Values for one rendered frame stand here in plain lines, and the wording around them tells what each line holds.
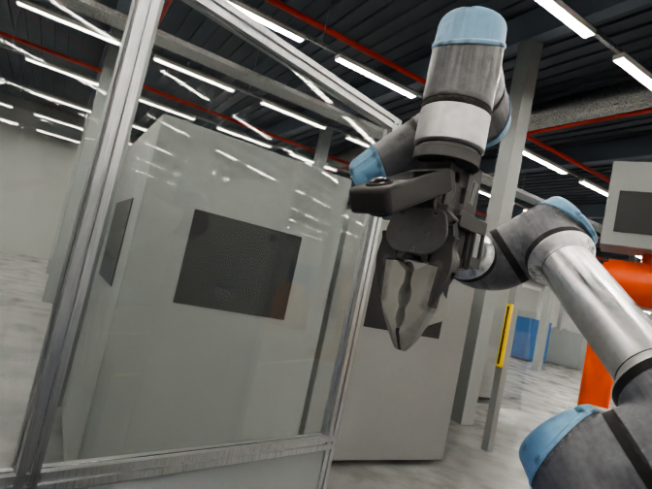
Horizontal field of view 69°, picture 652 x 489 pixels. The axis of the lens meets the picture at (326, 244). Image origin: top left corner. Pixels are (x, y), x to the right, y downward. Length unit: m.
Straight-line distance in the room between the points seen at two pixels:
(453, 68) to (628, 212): 3.47
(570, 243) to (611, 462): 0.37
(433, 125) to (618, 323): 0.40
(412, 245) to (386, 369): 3.83
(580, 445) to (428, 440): 4.22
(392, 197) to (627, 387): 0.41
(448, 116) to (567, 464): 0.42
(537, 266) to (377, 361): 3.40
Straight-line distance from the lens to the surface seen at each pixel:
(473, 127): 0.51
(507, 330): 5.82
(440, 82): 0.53
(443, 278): 0.46
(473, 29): 0.55
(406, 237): 0.49
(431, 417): 4.80
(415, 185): 0.44
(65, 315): 1.04
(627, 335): 0.74
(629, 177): 4.02
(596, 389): 4.07
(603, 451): 0.66
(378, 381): 4.28
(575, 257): 0.86
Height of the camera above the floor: 1.47
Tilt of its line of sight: 5 degrees up
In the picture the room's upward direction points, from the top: 12 degrees clockwise
